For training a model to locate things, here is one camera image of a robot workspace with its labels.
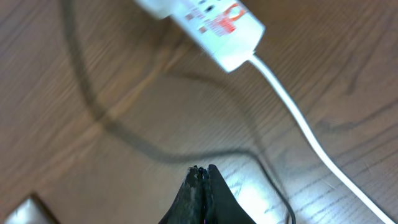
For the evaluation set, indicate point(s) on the Galaxy S25 Ultra smartphone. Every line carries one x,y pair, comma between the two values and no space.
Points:
32,210

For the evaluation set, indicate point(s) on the white power strip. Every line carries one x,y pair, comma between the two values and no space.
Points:
225,29

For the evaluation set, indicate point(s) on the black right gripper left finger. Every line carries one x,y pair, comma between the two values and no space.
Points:
187,207

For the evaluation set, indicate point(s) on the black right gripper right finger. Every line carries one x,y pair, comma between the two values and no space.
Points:
221,205

